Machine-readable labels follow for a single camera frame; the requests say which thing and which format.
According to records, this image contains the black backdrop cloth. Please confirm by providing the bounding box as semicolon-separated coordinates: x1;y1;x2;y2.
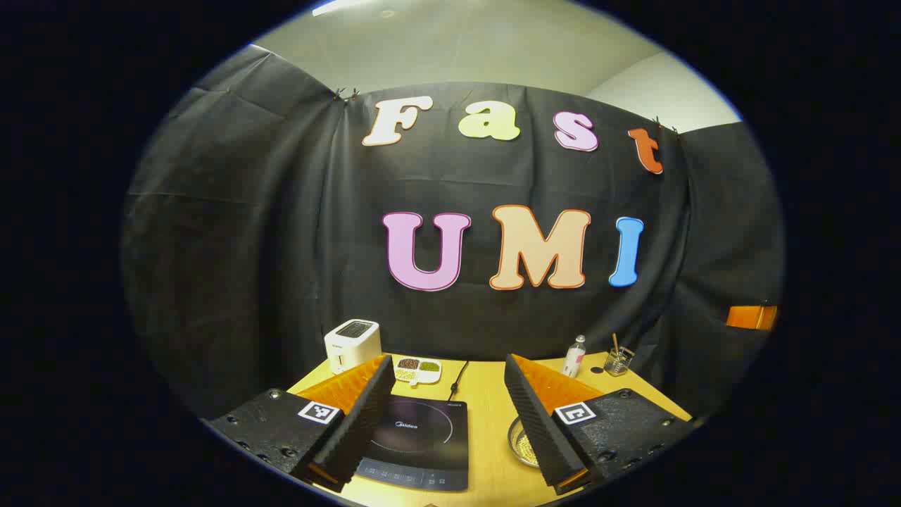
120;44;786;423

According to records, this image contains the steel pot with black handle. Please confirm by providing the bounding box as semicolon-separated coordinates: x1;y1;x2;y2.
508;415;543;469

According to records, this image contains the white toaster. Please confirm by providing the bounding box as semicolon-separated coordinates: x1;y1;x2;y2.
324;319;382;375

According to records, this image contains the wire mesh holder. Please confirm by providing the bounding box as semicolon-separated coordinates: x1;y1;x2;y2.
604;346;636;377

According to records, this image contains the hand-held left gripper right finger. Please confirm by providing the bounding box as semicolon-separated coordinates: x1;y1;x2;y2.
503;353;699;496

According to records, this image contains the white divided dish of beans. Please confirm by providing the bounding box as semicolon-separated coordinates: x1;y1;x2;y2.
394;357;443;387

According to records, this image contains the ceiling light strip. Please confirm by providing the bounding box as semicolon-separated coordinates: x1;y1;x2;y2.
312;0;374;17

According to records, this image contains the black induction cooktop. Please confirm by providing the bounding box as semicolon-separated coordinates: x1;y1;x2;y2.
352;394;470;492

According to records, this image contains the clear plastic bottle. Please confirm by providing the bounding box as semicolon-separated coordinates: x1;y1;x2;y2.
562;335;587;379

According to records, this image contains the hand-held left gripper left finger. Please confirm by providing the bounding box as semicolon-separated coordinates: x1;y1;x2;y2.
204;354;397;494

